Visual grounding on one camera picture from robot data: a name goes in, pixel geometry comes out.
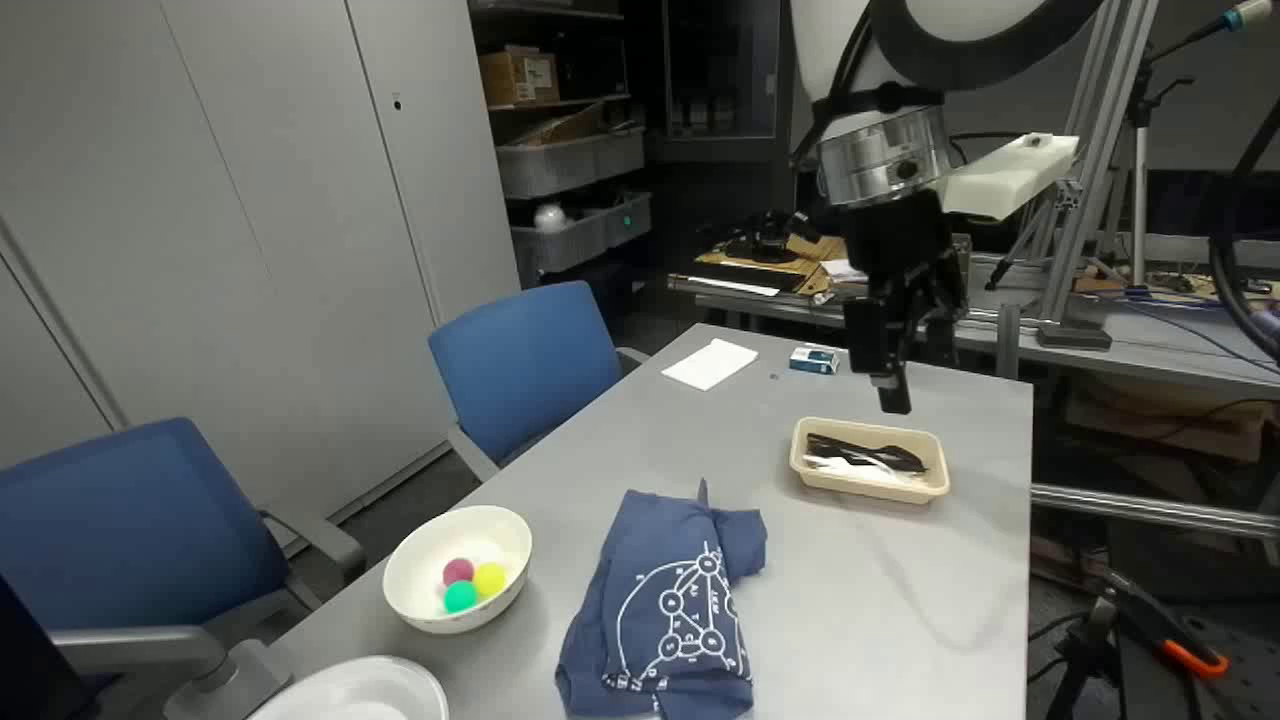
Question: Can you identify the grey metal rail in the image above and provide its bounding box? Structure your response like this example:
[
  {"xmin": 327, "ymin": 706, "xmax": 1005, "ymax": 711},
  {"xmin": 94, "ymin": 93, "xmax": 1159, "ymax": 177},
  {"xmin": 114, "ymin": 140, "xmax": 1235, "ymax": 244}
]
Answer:
[{"xmin": 1034, "ymin": 479, "xmax": 1280, "ymax": 544}]

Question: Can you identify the white plate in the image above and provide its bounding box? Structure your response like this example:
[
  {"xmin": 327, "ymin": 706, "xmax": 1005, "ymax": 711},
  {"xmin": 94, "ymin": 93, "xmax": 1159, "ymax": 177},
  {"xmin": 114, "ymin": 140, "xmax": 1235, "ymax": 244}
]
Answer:
[{"xmin": 250, "ymin": 653, "xmax": 452, "ymax": 720}]

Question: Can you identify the large brown cardboard box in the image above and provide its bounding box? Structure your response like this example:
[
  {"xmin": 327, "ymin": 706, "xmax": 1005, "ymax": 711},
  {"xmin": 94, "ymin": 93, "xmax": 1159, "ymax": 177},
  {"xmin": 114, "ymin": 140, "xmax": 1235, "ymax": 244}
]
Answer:
[{"xmin": 1064, "ymin": 377, "xmax": 1280, "ymax": 472}]

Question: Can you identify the brown board with papers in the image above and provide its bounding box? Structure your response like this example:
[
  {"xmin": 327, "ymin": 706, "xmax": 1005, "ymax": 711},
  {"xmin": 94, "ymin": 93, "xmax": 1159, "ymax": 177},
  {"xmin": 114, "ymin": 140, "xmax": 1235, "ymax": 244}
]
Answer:
[{"xmin": 694, "ymin": 224, "xmax": 875, "ymax": 294}]

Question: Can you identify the black cutlery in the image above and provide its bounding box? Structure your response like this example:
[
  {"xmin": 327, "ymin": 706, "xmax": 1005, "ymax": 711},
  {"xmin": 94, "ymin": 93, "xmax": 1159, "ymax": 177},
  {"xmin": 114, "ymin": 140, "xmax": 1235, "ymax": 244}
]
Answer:
[{"xmin": 805, "ymin": 427, "xmax": 932, "ymax": 479}]

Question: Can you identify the white bowl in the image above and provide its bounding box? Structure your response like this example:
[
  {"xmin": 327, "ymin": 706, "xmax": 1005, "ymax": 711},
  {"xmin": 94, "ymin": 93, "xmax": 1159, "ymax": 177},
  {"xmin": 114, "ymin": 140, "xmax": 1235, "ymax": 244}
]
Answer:
[{"xmin": 381, "ymin": 501, "xmax": 535, "ymax": 639}]

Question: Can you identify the black tripod with orange clamp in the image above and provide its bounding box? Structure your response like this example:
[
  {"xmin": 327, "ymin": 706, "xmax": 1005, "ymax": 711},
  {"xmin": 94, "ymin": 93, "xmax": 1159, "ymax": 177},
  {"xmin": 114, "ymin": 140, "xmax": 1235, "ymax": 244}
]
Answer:
[{"xmin": 1034, "ymin": 563, "xmax": 1235, "ymax": 720}]

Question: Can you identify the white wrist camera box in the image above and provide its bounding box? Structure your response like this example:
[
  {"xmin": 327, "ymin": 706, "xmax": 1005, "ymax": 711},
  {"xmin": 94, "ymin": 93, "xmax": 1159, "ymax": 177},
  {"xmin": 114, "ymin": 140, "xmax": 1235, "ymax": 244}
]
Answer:
[{"xmin": 938, "ymin": 132, "xmax": 1084, "ymax": 224}]

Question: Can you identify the black stand with grey tip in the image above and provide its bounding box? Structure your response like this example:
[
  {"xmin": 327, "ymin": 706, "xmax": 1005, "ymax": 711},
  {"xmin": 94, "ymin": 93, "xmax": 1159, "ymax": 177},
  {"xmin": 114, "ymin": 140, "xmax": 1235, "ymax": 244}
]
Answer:
[{"xmin": 1123, "ymin": 0, "xmax": 1280, "ymax": 257}]

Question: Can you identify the black curved hoop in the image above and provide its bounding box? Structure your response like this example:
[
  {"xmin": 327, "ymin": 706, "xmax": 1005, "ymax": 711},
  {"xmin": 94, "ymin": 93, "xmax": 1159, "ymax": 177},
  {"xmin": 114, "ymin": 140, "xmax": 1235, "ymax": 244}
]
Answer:
[{"xmin": 1206, "ymin": 98, "xmax": 1280, "ymax": 372}]

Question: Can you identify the grey storage bin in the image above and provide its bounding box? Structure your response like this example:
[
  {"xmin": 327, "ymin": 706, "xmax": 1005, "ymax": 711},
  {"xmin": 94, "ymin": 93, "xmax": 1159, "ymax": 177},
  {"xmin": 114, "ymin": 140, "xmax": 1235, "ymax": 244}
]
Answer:
[
  {"xmin": 496, "ymin": 120, "xmax": 650, "ymax": 205},
  {"xmin": 508, "ymin": 189, "xmax": 658, "ymax": 282}
]

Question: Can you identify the grey workbench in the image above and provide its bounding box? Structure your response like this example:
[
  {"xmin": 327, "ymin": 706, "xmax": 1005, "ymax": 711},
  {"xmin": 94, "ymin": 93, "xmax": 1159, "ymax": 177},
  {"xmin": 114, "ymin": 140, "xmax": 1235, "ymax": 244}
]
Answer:
[{"xmin": 664, "ymin": 253, "xmax": 1280, "ymax": 395}]

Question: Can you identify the grey metal cabinet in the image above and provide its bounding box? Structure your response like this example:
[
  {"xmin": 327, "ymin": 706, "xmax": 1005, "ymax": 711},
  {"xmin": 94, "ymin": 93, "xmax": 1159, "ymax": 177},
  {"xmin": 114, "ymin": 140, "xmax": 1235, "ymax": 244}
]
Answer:
[{"xmin": 0, "ymin": 0, "xmax": 525, "ymax": 523}]

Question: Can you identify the cardboard box on shelf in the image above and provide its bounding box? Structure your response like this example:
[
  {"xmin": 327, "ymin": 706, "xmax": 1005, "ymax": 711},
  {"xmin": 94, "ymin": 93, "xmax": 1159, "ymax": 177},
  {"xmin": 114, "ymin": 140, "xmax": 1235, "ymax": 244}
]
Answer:
[{"xmin": 479, "ymin": 43, "xmax": 564, "ymax": 112}]

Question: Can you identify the dark shelf unit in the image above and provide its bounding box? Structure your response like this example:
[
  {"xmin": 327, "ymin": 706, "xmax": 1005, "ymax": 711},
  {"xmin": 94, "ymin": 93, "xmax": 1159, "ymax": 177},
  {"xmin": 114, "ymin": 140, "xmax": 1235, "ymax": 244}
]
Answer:
[{"xmin": 468, "ymin": 0, "xmax": 805, "ymax": 294}]

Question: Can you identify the white paper sheet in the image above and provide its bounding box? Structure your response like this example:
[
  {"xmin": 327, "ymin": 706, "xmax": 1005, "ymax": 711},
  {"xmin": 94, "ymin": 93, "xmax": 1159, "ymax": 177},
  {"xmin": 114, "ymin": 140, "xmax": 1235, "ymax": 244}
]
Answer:
[{"xmin": 659, "ymin": 335, "xmax": 761, "ymax": 395}]

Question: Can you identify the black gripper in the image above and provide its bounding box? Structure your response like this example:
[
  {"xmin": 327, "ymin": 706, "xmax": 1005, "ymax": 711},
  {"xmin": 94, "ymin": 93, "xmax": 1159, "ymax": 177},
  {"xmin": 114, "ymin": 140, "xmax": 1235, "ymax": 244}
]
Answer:
[{"xmin": 835, "ymin": 192, "xmax": 973, "ymax": 416}]

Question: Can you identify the blue chair with grey armrest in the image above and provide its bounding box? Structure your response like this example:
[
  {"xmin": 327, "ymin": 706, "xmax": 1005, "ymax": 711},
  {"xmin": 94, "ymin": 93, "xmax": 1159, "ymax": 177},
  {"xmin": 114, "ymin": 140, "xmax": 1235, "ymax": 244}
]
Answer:
[{"xmin": 0, "ymin": 416, "xmax": 372, "ymax": 720}]

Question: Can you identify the blue printed t-shirt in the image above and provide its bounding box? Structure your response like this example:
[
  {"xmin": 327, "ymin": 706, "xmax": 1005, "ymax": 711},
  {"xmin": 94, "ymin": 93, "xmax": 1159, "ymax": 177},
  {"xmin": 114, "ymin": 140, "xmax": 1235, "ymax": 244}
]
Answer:
[{"xmin": 551, "ymin": 479, "xmax": 772, "ymax": 720}]

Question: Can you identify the beige plastic tray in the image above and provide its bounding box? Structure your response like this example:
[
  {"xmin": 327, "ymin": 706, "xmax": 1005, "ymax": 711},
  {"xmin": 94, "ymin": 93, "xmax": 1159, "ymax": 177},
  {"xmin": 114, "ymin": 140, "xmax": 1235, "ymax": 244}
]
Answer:
[{"xmin": 785, "ymin": 413, "xmax": 956, "ymax": 508}]

